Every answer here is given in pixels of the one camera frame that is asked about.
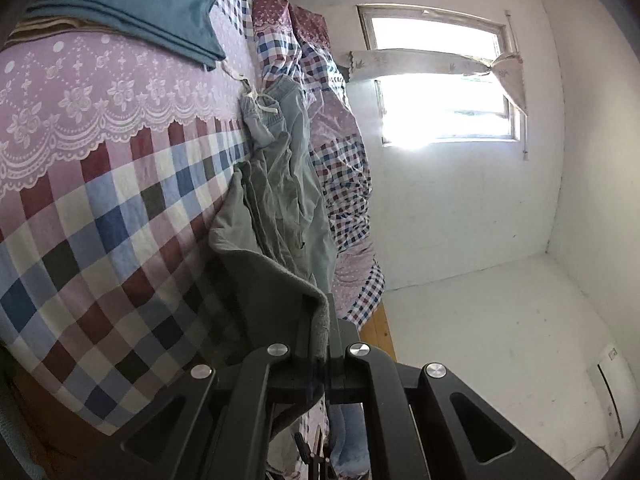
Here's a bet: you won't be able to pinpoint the folded blue cloth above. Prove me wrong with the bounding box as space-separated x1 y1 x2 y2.
25 0 228 72

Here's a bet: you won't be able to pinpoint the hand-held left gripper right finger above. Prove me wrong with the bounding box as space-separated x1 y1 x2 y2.
326 292 576 480

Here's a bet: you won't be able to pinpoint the plaid bed sheet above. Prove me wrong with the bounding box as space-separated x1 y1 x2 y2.
0 0 351 436

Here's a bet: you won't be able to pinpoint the striped folded cloth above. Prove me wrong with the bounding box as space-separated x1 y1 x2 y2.
7 15 116 43

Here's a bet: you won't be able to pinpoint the plaid and dotted quilt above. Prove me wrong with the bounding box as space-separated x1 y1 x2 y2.
252 0 387 326

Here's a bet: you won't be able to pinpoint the window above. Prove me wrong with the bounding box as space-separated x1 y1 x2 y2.
357 4 528 150

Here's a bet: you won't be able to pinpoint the grey-green trousers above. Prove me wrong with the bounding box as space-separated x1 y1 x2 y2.
207 160 333 466

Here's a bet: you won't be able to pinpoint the light blue sweatpants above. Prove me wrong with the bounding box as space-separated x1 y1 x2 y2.
239 76 338 291

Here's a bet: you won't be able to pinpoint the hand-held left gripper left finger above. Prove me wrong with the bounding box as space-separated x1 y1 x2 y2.
64 299 322 480

